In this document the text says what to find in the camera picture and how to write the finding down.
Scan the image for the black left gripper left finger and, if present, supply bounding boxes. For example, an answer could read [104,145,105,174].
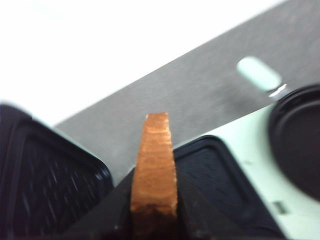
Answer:
[50,172,133,240]

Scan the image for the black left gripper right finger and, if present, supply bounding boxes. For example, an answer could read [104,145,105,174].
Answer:
[177,173,249,240]

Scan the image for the white bread slice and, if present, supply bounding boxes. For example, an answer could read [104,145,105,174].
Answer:
[130,112,178,240]

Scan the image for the breakfast maker hinged lid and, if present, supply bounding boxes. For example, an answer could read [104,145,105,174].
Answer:
[0,104,114,239]

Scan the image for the mint green breakfast maker base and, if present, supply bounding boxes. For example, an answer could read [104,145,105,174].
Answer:
[174,106,320,240]

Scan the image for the black frying pan mint handle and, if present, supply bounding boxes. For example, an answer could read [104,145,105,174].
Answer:
[236,56,320,201]

